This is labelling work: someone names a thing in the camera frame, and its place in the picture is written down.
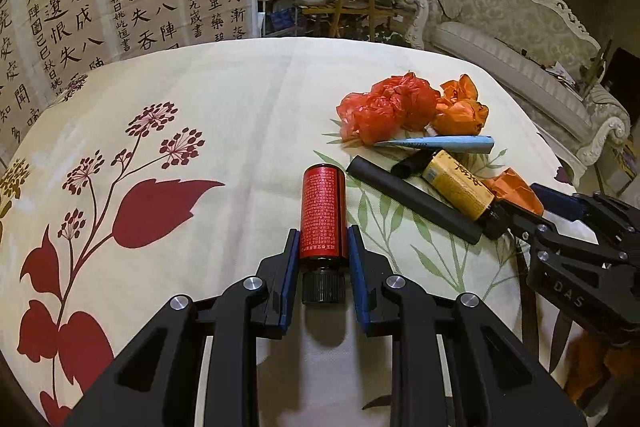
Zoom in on wooden plant stand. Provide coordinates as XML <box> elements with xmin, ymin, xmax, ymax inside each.
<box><xmin>300</xmin><ymin>0</ymin><xmax>395</xmax><ymax>41</ymax></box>

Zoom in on floral cream tablecloth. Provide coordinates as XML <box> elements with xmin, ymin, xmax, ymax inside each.
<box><xmin>1</xmin><ymin>38</ymin><xmax>576</xmax><ymax>426</ymax></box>

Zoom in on black cylinder tube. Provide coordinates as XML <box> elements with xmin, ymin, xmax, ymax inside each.
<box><xmin>346</xmin><ymin>156</ymin><xmax>482</xmax><ymax>245</ymax></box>

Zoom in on yellow label bottle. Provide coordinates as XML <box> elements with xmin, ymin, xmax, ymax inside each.
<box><xmin>422</xmin><ymin>150</ymin><xmax>508</xmax><ymax>241</ymax></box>

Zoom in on ornate white sofa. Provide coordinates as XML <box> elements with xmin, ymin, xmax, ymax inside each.
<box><xmin>396</xmin><ymin>0</ymin><xmax>631</xmax><ymax>167</ymax></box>

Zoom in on light blue tube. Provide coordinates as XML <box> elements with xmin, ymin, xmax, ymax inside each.
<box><xmin>375</xmin><ymin>135</ymin><xmax>495</xmax><ymax>154</ymax></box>

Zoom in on orange crumpled paper ball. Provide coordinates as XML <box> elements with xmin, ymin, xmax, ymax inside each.
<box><xmin>431</xmin><ymin>74</ymin><xmax>489</xmax><ymax>135</ymax></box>

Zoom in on red label bottle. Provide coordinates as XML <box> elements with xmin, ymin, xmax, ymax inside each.
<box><xmin>298</xmin><ymin>164</ymin><xmax>348</xmax><ymax>306</ymax></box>

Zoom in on flat orange wrapper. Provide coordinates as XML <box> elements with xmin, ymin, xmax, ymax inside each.
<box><xmin>483</xmin><ymin>167</ymin><xmax>544</xmax><ymax>216</ymax></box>

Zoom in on red crumpled plastic bag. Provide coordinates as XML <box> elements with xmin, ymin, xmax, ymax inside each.
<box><xmin>336</xmin><ymin>72</ymin><xmax>440</xmax><ymax>145</ymax></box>

